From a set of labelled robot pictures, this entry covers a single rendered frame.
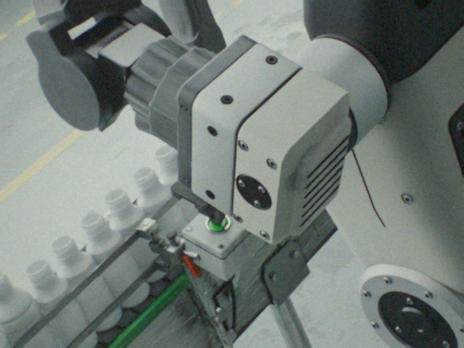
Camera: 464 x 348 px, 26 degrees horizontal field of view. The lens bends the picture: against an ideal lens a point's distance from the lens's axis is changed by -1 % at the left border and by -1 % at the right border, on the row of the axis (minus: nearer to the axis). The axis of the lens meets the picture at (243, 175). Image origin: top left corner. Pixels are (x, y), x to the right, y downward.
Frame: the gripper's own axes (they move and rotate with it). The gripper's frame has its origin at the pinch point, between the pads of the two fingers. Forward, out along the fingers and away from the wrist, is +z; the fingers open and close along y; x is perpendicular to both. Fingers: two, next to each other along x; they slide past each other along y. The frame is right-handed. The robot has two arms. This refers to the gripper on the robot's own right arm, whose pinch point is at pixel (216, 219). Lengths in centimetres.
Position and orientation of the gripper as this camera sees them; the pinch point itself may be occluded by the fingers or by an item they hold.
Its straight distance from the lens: 151.4
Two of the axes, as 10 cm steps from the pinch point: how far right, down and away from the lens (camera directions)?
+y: -6.2, 5.9, -5.2
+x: 7.8, 3.9, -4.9
